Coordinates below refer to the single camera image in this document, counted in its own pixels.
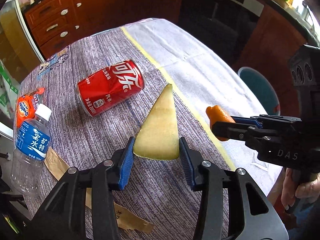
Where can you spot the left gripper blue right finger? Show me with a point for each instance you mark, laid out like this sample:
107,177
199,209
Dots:
187,164

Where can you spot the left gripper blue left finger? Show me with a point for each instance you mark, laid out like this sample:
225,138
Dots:
125,164

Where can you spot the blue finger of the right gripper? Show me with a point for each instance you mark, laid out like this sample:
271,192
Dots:
247,121
230,130

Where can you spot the melon rind slice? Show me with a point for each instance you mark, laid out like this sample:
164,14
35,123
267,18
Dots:
158,138

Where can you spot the red cola can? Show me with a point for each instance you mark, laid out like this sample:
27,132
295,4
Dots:
109,87

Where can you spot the clear water bottle blue label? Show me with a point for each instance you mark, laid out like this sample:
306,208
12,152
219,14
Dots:
31,147

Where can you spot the orange ovaltine snack packet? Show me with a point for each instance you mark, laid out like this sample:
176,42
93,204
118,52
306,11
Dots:
27,105

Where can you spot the teal trash bin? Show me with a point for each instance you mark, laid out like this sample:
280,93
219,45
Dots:
261,88

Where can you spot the person's right hand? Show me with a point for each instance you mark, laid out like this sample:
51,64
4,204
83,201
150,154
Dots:
290,192

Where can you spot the striped grey white tablecloth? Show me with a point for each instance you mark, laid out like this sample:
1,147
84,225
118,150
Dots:
166,54

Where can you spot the black built-in oven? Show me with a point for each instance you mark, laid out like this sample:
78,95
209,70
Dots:
224,26

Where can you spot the brown wooden drawer cabinet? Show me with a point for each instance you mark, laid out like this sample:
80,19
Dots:
55,24

